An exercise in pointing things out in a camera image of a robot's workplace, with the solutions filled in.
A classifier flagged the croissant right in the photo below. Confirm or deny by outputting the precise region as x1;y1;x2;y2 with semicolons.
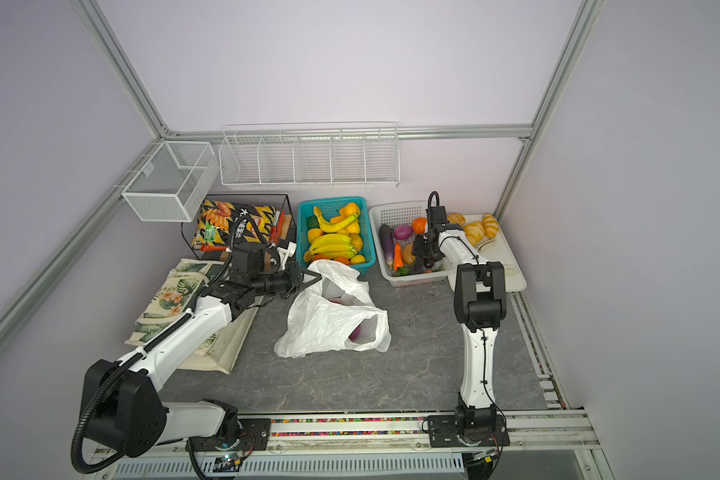
482;214;500;239

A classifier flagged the white plastic grocery bag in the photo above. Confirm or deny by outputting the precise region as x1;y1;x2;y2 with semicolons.
274;260;391;358

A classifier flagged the white plastic vegetable basket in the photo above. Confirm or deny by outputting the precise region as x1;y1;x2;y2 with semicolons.
369;200;456;287

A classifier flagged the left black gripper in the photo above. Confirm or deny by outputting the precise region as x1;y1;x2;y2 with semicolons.
251;262;322;298

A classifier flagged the orange carrot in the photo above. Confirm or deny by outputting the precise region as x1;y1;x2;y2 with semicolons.
393;242;405;271

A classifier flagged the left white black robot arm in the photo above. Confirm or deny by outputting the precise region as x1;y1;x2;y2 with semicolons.
70;240;322;475

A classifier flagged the brown potato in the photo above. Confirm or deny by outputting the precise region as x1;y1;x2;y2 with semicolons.
402;243;416;266

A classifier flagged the single yellow banana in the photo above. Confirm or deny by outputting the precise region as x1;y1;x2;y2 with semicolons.
313;207;360;233

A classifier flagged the black yellow chips bag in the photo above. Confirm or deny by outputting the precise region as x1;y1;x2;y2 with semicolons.
191;198;278;250

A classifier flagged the yellow banana bunch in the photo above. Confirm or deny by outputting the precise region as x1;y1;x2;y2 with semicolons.
304;233;358;261

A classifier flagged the croissant middle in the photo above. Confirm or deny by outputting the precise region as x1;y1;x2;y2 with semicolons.
463;221;486;247

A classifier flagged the white mesh wall basket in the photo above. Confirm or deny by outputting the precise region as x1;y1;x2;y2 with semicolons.
122;141;220;223

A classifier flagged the white tray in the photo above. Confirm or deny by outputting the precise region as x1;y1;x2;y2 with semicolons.
438;214;527;293

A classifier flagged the purple red onion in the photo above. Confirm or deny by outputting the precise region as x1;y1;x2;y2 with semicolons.
393;224;414;241

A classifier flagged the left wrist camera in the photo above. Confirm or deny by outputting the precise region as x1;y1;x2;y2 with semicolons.
277;240;297;270

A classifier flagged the white wire wall rack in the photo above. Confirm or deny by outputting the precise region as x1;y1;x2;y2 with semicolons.
218;122;401;187

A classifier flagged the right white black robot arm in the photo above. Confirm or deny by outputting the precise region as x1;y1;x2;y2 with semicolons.
413;191;508;451

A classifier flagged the dark purple eggplant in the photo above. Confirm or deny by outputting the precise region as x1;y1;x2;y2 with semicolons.
378;224;395;267

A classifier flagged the cream canvas tote bag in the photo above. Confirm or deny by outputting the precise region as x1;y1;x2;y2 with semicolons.
124;257;262;376

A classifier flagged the orange tangerine in white basket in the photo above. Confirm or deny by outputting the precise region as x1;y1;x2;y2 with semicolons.
411;217;428;235

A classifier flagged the black wire wooden shelf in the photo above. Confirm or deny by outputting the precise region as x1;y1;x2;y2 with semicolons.
179;193;295;261

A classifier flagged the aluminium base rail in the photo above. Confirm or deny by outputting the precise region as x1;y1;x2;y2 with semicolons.
97;410;613;479

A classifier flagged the teal plastic fruit basket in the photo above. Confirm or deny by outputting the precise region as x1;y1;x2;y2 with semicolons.
296;196;377;274

